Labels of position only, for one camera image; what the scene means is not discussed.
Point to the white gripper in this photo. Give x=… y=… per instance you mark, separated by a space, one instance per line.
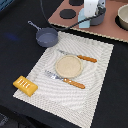
x=90 y=7

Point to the tall grey pot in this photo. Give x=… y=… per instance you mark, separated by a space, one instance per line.
x=100 y=17

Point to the low grey pot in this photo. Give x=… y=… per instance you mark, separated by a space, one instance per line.
x=46 y=37

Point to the yellow toy bread loaf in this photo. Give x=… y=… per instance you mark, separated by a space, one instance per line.
x=25 y=86

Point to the light blue milk carton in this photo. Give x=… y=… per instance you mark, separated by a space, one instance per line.
x=81 y=19

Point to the beige bowl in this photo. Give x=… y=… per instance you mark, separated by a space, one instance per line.
x=123 y=16

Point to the round beige plate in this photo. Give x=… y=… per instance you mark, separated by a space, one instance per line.
x=69 y=66

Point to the woven beige placemat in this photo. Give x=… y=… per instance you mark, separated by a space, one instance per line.
x=61 y=99

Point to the knife with wooden handle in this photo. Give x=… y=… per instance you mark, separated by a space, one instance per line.
x=79 y=56

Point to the fork with wooden handle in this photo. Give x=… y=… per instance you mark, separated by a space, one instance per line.
x=66 y=80

